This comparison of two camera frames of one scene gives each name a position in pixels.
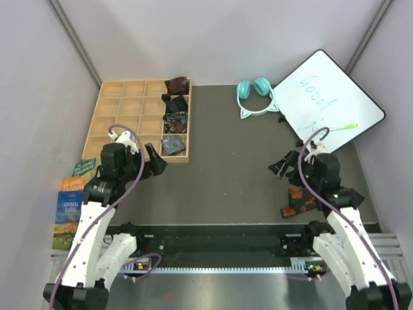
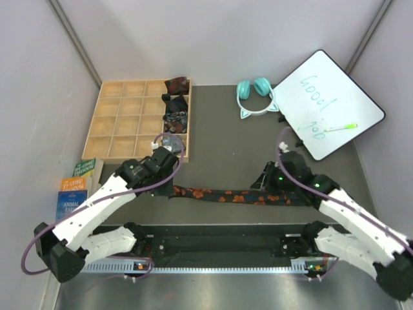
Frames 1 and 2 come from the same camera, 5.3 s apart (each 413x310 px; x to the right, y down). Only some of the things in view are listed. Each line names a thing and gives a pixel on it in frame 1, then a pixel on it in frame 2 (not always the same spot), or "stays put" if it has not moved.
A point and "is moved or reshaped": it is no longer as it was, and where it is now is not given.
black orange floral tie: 301,199 is moved or reshaped
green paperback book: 84,168 stays put
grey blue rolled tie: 173,144 stays put
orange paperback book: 73,184 stays put
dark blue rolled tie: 175,104 stays put
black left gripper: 157,165 → 166,192
